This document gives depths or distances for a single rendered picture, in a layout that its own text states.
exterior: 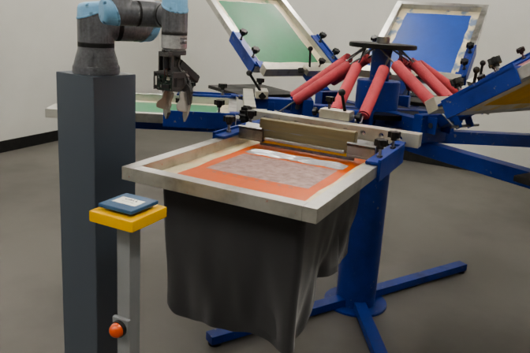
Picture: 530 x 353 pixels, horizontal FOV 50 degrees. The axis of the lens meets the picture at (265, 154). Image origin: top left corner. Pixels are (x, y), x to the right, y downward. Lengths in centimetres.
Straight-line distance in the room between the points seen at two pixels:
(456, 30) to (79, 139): 253
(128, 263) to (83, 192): 60
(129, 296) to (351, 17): 511
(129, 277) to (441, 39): 270
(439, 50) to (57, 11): 397
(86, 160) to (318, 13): 473
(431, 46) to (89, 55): 228
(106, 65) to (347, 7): 459
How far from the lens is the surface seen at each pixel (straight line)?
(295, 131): 197
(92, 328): 215
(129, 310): 148
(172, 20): 167
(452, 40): 366
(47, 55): 614
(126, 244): 140
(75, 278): 213
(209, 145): 190
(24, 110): 601
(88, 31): 190
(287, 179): 166
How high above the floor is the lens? 142
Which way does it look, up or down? 14 degrees down
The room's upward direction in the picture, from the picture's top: 3 degrees clockwise
